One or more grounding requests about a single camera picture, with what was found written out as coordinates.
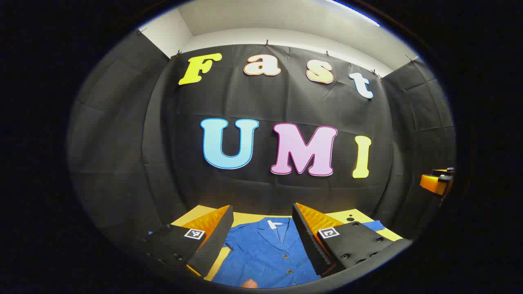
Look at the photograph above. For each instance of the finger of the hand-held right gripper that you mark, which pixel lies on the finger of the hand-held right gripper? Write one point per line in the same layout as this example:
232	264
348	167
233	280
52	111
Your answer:
434	184
443	171

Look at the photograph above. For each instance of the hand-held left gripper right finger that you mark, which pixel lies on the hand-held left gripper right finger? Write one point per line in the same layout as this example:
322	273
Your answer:
308	241

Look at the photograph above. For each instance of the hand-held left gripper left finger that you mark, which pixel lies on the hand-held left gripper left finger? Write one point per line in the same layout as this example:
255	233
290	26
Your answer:
214	245

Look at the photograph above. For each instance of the blue button shirt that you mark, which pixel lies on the blue button shirt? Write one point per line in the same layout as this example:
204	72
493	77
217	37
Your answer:
265	253

